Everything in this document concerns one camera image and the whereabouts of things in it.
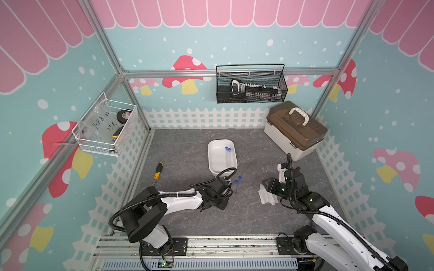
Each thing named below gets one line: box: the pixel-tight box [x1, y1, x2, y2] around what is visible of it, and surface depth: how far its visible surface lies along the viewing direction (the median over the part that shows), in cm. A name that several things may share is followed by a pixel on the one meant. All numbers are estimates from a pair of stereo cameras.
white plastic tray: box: [207, 138, 238, 178], surface depth 107 cm
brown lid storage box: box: [263, 100, 328, 162], surface depth 101 cm
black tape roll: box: [116, 109, 132, 124], surface depth 82 cm
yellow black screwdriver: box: [153, 162, 165, 187], surface depth 99 cm
